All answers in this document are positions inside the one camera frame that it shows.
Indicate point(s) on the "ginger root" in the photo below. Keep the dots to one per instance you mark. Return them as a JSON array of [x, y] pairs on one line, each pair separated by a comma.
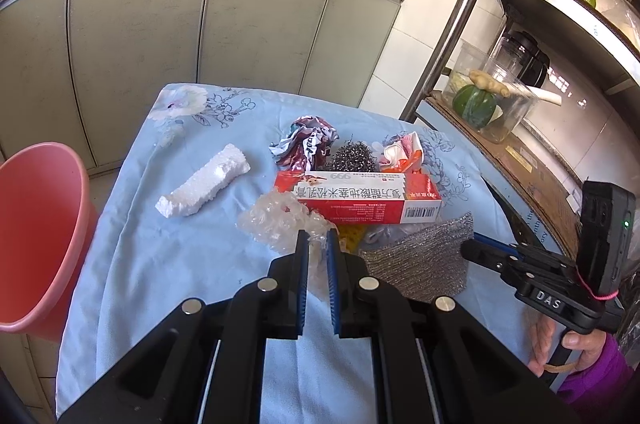
[[490, 85]]

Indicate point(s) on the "light blue floral cloth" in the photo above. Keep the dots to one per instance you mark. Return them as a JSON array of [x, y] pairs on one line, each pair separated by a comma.
[[165, 264]]

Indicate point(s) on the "clear plastic container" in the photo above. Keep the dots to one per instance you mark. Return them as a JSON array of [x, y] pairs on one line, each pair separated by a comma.
[[515, 114]]

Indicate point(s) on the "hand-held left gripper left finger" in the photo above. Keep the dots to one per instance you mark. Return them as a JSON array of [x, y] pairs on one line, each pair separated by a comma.
[[301, 284]]

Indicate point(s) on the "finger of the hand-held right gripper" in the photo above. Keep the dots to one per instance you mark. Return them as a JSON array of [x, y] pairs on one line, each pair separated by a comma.
[[497, 244], [482, 254]]

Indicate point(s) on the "orange white wrapper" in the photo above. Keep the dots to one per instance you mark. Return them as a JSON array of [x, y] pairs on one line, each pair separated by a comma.
[[400, 154]]

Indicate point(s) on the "white leek stalk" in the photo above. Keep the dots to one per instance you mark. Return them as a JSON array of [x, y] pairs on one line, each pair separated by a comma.
[[545, 95]]

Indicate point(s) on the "person's right forearm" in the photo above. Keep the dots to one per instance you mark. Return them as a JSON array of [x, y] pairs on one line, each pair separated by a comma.
[[597, 379]]

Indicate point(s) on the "green squash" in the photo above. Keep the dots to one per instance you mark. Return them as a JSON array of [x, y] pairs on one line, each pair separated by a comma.
[[472, 106]]

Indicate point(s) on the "white foam piece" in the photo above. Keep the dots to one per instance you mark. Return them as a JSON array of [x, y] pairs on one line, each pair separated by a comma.
[[200, 186]]

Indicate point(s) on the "black blender jar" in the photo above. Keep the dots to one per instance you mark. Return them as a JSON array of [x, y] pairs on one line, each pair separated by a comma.
[[525, 54]]

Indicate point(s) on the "silver scouring cloth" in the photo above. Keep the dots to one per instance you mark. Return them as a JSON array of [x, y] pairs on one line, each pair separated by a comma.
[[420, 259]]

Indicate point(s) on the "red white medicine box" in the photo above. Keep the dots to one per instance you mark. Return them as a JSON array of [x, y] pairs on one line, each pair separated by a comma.
[[350, 199]]

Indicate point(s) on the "yellow flat packet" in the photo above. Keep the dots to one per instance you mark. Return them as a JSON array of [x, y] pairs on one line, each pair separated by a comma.
[[352, 238]]

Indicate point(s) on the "pink plastic bucket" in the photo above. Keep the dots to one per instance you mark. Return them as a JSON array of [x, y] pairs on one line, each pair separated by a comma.
[[40, 229]]

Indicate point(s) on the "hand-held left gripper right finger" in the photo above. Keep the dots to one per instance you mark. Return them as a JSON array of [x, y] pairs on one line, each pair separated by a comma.
[[332, 289]]

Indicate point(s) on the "grey kitchen cabinet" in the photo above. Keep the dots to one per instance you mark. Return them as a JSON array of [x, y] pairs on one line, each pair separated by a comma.
[[150, 29]]

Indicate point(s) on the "clear bubble wrap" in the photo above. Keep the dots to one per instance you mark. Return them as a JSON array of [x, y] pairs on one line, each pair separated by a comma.
[[280, 219]]

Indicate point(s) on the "person's right hand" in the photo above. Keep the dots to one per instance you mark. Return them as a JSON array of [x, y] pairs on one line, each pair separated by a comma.
[[542, 349]]

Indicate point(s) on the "steel wool scrubber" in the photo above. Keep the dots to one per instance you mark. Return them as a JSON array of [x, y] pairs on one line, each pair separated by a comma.
[[345, 159]]

